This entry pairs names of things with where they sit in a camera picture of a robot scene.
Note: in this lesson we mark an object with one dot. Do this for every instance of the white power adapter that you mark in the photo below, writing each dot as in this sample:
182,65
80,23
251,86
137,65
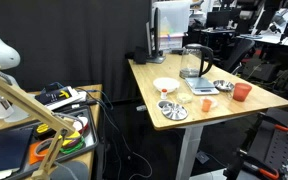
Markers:
141,107

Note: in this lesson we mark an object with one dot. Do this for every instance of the small white bottle orange cap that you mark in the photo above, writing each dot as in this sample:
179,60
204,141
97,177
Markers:
164,94

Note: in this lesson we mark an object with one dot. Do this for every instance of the white ceramic bowl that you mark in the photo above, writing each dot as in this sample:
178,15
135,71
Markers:
166,84

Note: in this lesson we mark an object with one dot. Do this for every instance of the small black box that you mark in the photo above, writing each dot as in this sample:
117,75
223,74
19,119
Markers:
140,55

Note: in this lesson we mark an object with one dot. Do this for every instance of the clear glass jar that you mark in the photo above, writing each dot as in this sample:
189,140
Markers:
184,99

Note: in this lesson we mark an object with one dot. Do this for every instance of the white digital kitchen scale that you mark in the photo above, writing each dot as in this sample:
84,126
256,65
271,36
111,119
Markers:
200,84

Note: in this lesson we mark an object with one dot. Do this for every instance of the black computer monitor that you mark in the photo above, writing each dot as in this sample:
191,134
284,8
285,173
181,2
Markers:
156,33

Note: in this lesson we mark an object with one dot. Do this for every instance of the small orange plastic cup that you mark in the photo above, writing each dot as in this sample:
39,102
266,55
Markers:
206,105

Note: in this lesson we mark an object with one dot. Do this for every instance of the white flat box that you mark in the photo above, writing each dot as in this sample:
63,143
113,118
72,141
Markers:
79,97

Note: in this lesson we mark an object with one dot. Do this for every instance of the gray plastic tray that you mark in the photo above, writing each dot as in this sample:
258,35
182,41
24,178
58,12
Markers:
92,133

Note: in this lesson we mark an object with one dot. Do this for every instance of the white red tape roll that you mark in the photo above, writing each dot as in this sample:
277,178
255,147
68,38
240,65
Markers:
81,123

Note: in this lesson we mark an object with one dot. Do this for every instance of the white desk leg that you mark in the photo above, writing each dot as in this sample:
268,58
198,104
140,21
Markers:
188,150

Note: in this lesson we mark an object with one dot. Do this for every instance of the gray floor box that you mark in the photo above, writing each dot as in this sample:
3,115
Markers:
202,156

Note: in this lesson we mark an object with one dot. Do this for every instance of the green yellow tape stack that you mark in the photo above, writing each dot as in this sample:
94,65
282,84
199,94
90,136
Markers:
73,145

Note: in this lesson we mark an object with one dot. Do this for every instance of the black yellow box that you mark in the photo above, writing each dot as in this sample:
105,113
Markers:
54,95

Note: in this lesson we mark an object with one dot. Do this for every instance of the black curtain divider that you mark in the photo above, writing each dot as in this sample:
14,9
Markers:
67,40

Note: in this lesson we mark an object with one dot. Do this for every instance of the large orange plastic cup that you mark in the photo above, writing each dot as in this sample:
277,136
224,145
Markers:
242,92

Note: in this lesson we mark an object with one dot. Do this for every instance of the background black monitor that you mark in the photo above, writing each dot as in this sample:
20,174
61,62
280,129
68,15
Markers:
218,19

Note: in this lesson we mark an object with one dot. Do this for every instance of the yellow black tape measure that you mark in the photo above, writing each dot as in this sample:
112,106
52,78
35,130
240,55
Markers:
44,129

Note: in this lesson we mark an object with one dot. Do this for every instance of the wooden lamp stand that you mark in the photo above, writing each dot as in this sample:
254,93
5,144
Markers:
24,101

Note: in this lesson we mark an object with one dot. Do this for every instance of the orange tape roll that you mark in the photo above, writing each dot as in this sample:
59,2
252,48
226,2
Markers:
34,154

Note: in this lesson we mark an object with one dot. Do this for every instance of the black perforated board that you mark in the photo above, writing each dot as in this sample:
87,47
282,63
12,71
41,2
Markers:
270,145

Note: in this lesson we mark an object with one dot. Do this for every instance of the dark blue notebook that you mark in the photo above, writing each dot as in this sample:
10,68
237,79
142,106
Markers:
5,150

